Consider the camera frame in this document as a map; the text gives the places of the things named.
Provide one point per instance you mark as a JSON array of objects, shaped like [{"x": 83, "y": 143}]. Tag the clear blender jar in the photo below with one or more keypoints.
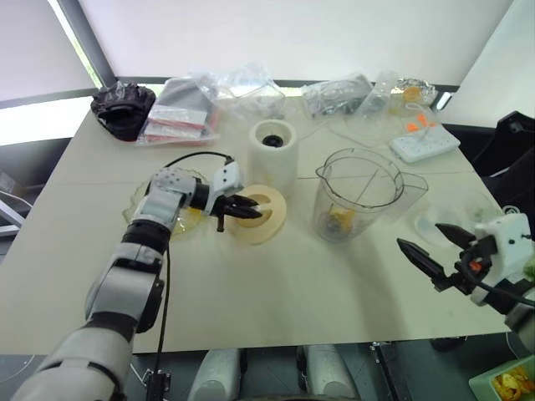
[{"x": 334, "y": 196}]

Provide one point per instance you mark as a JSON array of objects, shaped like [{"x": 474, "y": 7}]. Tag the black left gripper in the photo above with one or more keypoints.
[{"x": 225, "y": 206}]

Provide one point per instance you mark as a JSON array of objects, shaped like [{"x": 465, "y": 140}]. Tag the dark window frame post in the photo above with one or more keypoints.
[{"x": 83, "y": 42}]

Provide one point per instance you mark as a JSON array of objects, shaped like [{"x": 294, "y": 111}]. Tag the clear plastic bag with greens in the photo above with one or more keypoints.
[{"x": 480, "y": 209}]

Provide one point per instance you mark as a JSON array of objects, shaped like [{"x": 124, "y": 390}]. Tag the peeled orange piece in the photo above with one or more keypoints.
[
  {"x": 192, "y": 214},
  {"x": 348, "y": 217},
  {"x": 335, "y": 217}
]

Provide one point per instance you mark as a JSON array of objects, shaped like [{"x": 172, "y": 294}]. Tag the orange peels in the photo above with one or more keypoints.
[{"x": 512, "y": 384}]

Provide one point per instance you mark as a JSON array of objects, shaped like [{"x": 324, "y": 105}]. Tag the green tray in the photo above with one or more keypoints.
[{"x": 480, "y": 382}]

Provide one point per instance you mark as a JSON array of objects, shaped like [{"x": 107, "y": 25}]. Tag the black crumpled bag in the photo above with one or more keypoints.
[{"x": 123, "y": 110}]

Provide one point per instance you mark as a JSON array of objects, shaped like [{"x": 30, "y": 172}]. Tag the white blender base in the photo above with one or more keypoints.
[{"x": 273, "y": 160}]

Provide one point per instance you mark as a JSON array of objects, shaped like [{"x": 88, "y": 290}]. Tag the cream blender lid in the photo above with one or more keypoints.
[{"x": 271, "y": 225}]

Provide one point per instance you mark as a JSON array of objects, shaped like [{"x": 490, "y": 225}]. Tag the clear narrow plastic bag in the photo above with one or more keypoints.
[{"x": 378, "y": 97}]

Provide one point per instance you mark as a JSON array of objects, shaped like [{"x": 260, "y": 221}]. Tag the black clamp stand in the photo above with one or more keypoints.
[{"x": 158, "y": 386}]

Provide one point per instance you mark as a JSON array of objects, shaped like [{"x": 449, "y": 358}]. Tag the small orange plastic piece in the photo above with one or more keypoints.
[
  {"x": 412, "y": 126},
  {"x": 425, "y": 119}
]

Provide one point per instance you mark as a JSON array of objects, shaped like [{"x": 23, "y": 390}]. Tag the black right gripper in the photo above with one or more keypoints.
[{"x": 476, "y": 263}]

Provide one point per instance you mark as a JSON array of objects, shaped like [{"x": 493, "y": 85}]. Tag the white power strip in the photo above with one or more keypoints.
[{"x": 424, "y": 146}]

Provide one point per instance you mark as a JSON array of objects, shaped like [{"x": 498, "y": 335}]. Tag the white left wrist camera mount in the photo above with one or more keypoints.
[{"x": 227, "y": 177}]

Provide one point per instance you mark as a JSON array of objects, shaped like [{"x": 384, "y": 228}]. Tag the clear crumpled plastic bag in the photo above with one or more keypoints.
[{"x": 246, "y": 89}]

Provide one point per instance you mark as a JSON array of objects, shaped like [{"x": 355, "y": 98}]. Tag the plastic bag with red-white packets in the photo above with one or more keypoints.
[{"x": 179, "y": 119}]

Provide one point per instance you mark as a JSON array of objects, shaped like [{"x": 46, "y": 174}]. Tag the white rounded cover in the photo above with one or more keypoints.
[
  {"x": 330, "y": 372},
  {"x": 215, "y": 376}
]

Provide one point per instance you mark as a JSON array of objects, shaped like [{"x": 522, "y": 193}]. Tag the black table frame bar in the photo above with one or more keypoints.
[{"x": 388, "y": 372}]

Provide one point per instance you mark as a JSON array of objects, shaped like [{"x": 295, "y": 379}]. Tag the clear glass bowl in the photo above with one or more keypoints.
[{"x": 134, "y": 200}]

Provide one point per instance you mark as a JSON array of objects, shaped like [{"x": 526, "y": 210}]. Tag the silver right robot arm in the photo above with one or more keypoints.
[{"x": 520, "y": 309}]

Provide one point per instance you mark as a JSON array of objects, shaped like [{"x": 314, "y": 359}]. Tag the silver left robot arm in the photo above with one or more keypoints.
[{"x": 125, "y": 271}]

